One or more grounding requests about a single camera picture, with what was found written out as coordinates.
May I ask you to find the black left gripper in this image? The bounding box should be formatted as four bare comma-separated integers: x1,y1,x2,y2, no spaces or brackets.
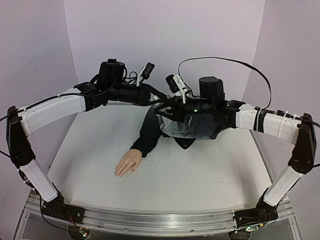
109,83,170,107

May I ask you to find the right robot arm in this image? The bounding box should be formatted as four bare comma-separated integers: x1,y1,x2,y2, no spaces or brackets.
152,74,317,212

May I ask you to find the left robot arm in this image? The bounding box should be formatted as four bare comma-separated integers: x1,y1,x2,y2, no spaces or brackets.
6,59,166,219

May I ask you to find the black grey jacket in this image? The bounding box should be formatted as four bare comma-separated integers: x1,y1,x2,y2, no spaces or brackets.
130,105,227,158

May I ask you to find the mannequin hand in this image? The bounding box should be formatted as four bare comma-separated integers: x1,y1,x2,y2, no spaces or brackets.
114,149,143,178

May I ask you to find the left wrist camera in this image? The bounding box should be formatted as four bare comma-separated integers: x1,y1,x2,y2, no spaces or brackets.
136,62,155,87

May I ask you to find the black right camera cable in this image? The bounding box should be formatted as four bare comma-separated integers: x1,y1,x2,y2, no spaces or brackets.
177,57,273,110

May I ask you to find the aluminium front rail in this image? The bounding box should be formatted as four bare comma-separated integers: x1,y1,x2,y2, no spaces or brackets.
25,193,301,240

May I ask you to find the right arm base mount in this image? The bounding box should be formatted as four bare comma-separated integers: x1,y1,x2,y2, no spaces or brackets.
233,195,279,230

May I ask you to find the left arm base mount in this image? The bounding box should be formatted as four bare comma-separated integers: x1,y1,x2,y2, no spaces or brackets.
39,193,89,240

